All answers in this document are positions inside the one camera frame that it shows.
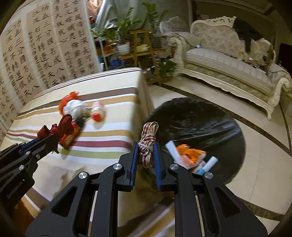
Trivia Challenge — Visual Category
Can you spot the red bottle black cap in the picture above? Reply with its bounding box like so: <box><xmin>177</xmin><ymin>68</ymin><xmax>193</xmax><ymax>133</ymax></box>
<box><xmin>60</xmin><ymin>116</ymin><xmax>85</xmax><ymax>150</ymax></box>

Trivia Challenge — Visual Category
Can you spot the red ribbon cloth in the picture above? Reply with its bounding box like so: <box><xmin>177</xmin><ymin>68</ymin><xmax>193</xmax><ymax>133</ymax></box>
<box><xmin>37</xmin><ymin>114</ymin><xmax>74</xmax><ymax>154</ymax></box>

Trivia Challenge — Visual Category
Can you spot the white blue tube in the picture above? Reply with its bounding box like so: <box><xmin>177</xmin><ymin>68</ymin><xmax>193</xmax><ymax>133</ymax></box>
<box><xmin>165</xmin><ymin>141</ymin><xmax>218</xmax><ymax>175</ymax></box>

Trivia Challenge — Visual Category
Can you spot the small white red-capped bottle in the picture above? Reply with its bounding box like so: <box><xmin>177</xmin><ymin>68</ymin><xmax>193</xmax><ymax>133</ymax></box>
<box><xmin>91</xmin><ymin>101</ymin><xmax>105</xmax><ymax>122</ymax></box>

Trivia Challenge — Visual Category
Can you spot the red white plaid rope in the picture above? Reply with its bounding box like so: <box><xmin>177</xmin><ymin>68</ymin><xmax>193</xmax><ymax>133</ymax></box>
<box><xmin>137</xmin><ymin>121</ymin><xmax>160</xmax><ymax>169</ymax></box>

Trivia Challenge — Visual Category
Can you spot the clear orange snack wrapper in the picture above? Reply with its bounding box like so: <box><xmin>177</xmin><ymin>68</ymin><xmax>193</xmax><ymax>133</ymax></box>
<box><xmin>176</xmin><ymin>144</ymin><xmax>206</xmax><ymax>170</ymax></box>

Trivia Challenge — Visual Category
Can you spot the black trash bag bin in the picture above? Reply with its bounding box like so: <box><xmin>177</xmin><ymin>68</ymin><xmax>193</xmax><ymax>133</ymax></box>
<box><xmin>147</xmin><ymin>97</ymin><xmax>246</xmax><ymax>184</ymax></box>

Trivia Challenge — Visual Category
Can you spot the metal scouring pad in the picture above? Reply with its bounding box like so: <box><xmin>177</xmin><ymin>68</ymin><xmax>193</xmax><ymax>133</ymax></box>
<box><xmin>81</xmin><ymin>108</ymin><xmax>92</xmax><ymax>119</ymax></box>

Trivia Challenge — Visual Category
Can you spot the striped tablecloth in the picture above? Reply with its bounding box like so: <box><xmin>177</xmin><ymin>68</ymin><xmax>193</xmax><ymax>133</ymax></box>
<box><xmin>1</xmin><ymin>68</ymin><xmax>174</xmax><ymax>236</ymax></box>

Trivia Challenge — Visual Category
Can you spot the calligraphy folding screen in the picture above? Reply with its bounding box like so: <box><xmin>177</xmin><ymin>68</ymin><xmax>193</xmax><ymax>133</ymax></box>
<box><xmin>1</xmin><ymin>0</ymin><xmax>101</xmax><ymax>138</ymax></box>

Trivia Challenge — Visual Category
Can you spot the white metal shelf rack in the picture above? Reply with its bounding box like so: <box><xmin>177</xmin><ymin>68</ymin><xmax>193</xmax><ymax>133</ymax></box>
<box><xmin>94</xmin><ymin>38</ymin><xmax>123</xmax><ymax>71</ymax></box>

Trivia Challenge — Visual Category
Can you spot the potted green plant white pot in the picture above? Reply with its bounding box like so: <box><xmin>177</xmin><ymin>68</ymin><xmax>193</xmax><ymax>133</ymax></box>
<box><xmin>91</xmin><ymin>7</ymin><xmax>141</xmax><ymax>56</ymax></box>

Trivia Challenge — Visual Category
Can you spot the small yellow bowl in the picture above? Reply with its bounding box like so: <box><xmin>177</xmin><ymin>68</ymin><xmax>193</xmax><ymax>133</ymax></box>
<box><xmin>136</xmin><ymin>44</ymin><xmax>149</xmax><ymax>53</ymax></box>

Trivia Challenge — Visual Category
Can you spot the wooden plant stand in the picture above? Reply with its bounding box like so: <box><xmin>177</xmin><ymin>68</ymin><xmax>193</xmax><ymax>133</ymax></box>
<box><xmin>119</xmin><ymin>30</ymin><xmax>166</xmax><ymax>86</ymax></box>

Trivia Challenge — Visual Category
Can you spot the low green floor plant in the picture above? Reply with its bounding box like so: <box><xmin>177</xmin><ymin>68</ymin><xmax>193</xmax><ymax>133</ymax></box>
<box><xmin>159</xmin><ymin>59</ymin><xmax>177</xmax><ymax>78</ymax></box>

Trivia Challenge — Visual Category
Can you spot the ornate cream sofa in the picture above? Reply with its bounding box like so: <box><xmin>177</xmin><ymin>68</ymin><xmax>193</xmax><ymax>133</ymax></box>
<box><xmin>167</xmin><ymin>16</ymin><xmax>291</xmax><ymax>119</ymax></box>

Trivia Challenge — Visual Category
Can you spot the tall green plant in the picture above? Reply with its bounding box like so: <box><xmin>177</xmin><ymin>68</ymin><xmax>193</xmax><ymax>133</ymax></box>
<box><xmin>141</xmin><ymin>1</ymin><xmax>168</xmax><ymax>49</ymax></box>

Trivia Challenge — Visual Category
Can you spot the ornate cream armchair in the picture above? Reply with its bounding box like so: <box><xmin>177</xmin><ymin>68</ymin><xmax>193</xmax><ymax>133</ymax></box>
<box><xmin>159</xmin><ymin>16</ymin><xmax>190</xmax><ymax>35</ymax></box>

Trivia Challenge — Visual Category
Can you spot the black garment on sofa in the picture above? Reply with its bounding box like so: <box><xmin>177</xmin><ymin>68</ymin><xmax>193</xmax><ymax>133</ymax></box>
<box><xmin>233</xmin><ymin>18</ymin><xmax>263</xmax><ymax>52</ymax></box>

